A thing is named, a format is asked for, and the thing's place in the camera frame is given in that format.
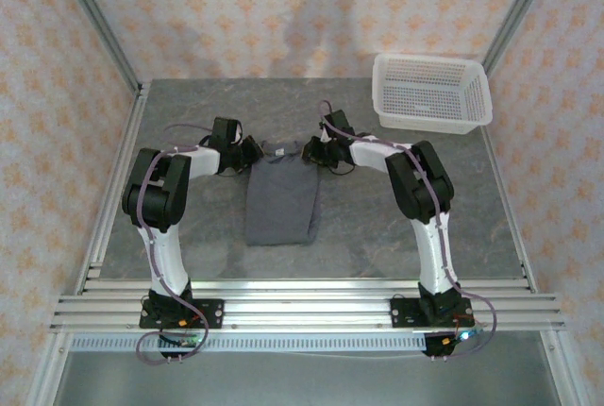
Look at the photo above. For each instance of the white perforated plastic basket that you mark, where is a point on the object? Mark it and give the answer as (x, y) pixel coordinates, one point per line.
(434, 89)

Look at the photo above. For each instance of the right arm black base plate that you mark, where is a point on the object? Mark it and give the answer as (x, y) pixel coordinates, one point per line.
(406, 314)

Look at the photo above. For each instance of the aluminium frame post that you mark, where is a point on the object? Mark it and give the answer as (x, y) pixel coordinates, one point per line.
(94, 14)
(519, 5)

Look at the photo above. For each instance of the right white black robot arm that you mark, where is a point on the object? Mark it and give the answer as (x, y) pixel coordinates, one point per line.
(436, 255)

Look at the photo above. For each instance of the grey t-shirt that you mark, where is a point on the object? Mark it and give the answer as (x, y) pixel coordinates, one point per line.
(283, 198)

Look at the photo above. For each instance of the narrow aluminium rail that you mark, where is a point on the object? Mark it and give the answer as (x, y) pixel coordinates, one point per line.
(307, 285)

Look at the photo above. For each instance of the wide aluminium rail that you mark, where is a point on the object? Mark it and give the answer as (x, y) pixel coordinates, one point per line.
(307, 311)

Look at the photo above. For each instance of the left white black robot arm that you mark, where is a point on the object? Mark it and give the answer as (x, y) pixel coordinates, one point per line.
(165, 255)

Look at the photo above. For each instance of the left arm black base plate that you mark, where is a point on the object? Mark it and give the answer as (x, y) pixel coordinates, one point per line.
(212, 314)

